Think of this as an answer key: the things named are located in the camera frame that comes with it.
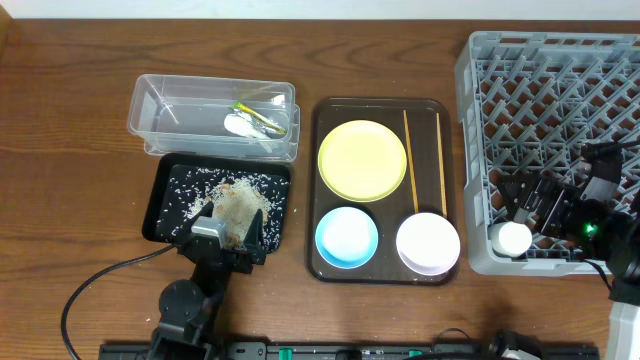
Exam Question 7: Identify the yellow round plate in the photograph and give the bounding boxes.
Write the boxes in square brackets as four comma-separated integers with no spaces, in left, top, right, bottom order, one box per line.
[317,120,407,202]

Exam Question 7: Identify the left wooden chopstick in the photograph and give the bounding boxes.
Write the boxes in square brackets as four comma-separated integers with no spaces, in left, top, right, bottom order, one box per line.
[403,110,420,214]

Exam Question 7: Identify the white crumpled paper waste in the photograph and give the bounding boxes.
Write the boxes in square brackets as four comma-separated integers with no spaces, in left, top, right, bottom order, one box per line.
[223,113,283,154]

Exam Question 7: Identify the blue bowl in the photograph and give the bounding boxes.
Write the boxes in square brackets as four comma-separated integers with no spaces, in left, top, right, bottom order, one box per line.
[314,207,379,270]

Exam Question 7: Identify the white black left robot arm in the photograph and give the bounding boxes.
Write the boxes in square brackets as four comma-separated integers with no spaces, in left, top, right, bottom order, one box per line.
[146,203,266,360]

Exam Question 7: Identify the pink bowl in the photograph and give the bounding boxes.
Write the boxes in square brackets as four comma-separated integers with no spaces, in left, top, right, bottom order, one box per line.
[396,213,461,276]

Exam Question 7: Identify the green snack wrapper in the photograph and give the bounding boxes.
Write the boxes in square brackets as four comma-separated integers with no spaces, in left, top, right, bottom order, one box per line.
[231,102,287,135]

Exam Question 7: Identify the grey dishwasher rack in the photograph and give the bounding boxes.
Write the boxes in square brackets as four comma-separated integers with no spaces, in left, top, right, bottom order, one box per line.
[454,31,639,277]

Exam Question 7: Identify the brown serving tray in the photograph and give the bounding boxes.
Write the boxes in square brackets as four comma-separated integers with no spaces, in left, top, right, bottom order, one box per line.
[306,98,461,286]

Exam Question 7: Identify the black food waste tray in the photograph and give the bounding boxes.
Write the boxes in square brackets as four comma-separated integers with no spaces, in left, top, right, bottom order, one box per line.
[142,153,291,242]

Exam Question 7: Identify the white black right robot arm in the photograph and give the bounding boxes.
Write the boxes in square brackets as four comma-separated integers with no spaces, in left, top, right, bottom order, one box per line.
[497,174,639,359]

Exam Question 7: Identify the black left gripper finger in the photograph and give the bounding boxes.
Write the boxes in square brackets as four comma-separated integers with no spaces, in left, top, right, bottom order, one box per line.
[192,201,214,222]
[243,209,264,248]

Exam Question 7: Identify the rice food leftovers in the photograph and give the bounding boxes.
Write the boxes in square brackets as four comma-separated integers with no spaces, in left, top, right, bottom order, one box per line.
[155,165,290,253]

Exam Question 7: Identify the white cup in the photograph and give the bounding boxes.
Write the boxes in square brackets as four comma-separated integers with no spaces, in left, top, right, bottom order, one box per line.
[488,221,533,258]

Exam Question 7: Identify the clear plastic waste bin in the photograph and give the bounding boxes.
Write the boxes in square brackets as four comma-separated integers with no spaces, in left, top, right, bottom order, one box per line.
[128,74,300,162]

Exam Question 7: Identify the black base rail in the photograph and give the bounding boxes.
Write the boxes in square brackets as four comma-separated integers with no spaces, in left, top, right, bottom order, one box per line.
[98,331,601,360]

